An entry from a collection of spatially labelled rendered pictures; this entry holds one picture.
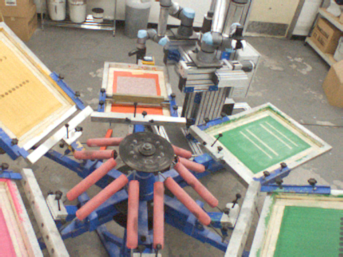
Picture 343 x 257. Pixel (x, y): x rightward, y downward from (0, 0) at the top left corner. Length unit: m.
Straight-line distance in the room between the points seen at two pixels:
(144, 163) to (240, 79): 1.41
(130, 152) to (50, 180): 1.71
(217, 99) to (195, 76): 0.60
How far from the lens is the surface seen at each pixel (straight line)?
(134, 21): 5.76
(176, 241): 3.10
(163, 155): 1.81
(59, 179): 3.41
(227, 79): 2.85
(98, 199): 1.77
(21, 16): 5.54
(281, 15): 6.93
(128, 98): 2.64
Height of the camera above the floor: 2.58
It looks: 34 degrees down
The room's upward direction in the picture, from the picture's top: 7 degrees clockwise
